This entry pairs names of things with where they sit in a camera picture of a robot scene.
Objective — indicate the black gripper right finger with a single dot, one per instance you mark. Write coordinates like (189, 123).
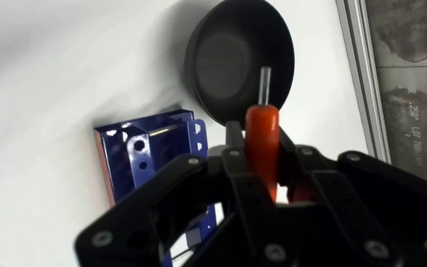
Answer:
(370, 197)

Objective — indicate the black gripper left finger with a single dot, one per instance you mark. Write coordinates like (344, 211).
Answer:
(173, 197)

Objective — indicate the black bowl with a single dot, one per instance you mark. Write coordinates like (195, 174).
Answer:
(222, 64)

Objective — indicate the white table cover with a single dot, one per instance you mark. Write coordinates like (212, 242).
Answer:
(50, 74)

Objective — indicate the aluminium profile rail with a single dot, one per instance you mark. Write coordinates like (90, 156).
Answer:
(363, 79)

